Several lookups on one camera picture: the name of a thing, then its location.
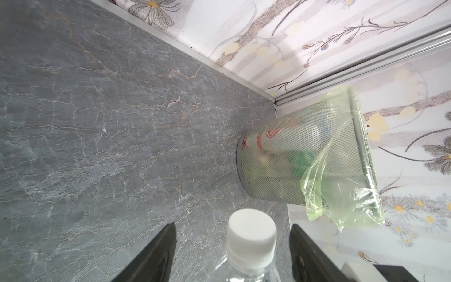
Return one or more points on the mesh bin with green bag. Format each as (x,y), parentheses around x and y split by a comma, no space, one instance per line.
(317,157)

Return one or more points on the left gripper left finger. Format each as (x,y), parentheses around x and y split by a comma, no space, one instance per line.
(154,262)

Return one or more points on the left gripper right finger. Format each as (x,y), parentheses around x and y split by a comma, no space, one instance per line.
(309,262)

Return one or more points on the crushed clear bottle white cap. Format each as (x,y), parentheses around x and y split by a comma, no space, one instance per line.
(250,249)

